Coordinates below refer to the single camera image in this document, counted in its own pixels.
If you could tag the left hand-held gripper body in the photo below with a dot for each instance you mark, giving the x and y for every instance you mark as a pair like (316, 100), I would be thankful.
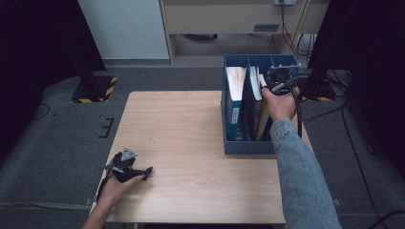
(122, 170)

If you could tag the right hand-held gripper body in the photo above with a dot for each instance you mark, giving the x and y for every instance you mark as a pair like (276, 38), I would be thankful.
(281, 78)

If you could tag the teal illustrated book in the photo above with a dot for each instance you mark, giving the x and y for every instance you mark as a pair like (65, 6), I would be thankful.
(254, 84)

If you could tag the bright blue book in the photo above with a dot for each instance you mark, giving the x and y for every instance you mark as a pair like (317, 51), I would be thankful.
(236, 82)

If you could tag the yellow book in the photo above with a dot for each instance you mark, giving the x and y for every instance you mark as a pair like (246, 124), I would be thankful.
(262, 124)

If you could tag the blue plastic file rack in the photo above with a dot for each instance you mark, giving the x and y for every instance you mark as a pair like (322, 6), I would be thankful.
(248, 148)

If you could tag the person's left hand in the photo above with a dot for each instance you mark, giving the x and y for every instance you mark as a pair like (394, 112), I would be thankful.
(114, 192)

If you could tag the person's right hand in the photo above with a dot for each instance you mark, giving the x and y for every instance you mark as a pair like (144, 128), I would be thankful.
(281, 106)

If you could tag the striped black stand base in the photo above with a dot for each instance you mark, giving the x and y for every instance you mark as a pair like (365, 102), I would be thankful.
(320, 93)
(95, 89)

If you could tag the grey tape strip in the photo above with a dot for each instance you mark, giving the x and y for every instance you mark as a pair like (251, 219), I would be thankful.
(337, 202)
(88, 201)

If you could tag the white power strip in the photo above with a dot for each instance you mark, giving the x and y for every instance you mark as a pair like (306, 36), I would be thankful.
(285, 2)

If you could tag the beige cabinet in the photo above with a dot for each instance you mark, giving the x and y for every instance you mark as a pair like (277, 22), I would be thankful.
(223, 19)

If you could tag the black curtain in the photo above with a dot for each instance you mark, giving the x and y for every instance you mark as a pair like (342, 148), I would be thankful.
(372, 38)
(38, 47)

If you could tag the white panel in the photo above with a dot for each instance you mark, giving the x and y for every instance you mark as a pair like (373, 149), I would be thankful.
(127, 28)

